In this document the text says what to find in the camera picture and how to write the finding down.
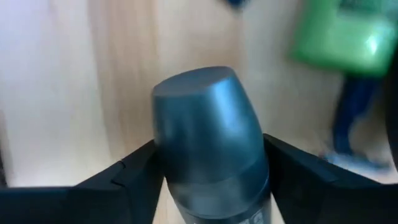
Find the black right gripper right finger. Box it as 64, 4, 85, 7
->
263, 133, 398, 224

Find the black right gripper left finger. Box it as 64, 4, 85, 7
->
0, 139, 165, 224

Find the blue disposable razor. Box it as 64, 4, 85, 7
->
320, 74, 391, 170

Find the grey-blue deodorant bottle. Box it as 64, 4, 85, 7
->
151, 65, 273, 224

